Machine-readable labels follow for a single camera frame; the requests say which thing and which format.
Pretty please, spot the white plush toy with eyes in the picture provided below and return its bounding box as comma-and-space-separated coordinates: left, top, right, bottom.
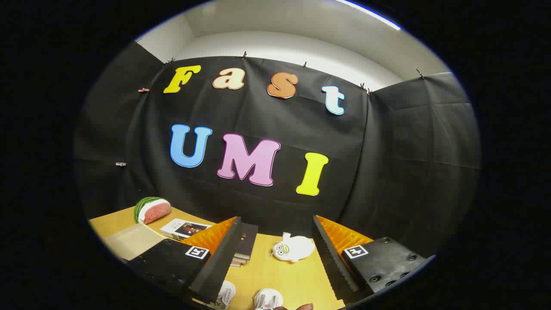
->
270, 232, 316, 263

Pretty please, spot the beige fabric storage box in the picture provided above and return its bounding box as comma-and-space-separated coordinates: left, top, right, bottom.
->
103, 223, 166, 262

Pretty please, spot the watermelon slice plush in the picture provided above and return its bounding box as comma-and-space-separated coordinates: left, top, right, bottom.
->
133, 197, 172, 225

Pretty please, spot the black backdrop cloth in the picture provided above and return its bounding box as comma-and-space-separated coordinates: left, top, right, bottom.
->
73, 41, 482, 259

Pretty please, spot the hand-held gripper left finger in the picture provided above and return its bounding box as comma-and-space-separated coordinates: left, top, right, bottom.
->
127, 217, 244, 304

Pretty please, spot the row of small cloth clips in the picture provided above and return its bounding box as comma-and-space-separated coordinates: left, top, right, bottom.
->
115, 51, 427, 167

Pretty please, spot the white canvas shoe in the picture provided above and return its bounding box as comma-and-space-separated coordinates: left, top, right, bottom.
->
213, 280, 236, 310
253, 288, 285, 310

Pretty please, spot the dark cover book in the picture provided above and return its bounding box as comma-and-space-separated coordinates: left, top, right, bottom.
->
235, 223, 259, 260

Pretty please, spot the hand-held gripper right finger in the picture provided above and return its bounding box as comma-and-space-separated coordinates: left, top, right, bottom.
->
312, 214, 436, 303

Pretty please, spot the white portrait cover book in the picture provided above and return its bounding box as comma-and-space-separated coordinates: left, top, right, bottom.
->
160, 218, 213, 241

